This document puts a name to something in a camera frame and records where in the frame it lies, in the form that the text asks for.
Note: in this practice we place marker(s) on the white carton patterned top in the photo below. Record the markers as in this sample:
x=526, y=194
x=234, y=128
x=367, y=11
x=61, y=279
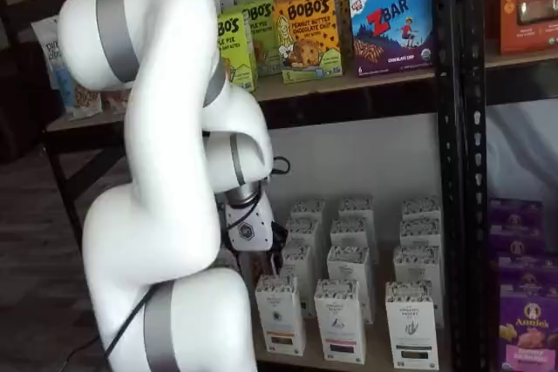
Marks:
x=349, y=265
x=414, y=265
x=418, y=232
x=349, y=232
x=355, y=206
x=307, y=208
x=420, y=208
x=303, y=232
x=298, y=265

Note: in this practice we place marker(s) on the blue Z Bar box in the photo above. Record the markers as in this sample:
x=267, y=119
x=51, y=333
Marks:
x=392, y=32

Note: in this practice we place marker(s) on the black metal shelf frame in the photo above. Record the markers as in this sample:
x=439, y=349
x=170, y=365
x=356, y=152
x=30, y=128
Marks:
x=444, y=128
x=473, y=84

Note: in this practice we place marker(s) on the dark brown furniture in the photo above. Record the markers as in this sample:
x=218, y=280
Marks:
x=22, y=106

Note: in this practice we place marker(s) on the white box green strip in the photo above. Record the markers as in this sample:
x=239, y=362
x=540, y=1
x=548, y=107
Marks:
x=412, y=328

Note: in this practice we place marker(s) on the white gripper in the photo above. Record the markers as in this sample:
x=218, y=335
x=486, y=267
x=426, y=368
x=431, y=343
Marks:
x=250, y=226

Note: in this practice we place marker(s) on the white box yellow strip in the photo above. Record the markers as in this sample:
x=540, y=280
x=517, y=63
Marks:
x=279, y=315

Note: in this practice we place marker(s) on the white box pink strip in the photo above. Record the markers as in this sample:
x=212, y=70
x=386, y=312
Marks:
x=340, y=324

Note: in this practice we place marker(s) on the Purely Elizabeth bag blue label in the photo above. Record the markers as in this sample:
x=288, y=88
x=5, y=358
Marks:
x=54, y=71

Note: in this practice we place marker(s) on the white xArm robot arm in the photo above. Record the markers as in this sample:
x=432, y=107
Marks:
x=165, y=84

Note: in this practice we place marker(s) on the purple Annie's box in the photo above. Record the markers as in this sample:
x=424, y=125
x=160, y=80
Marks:
x=527, y=269
x=529, y=333
x=514, y=213
x=519, y=245

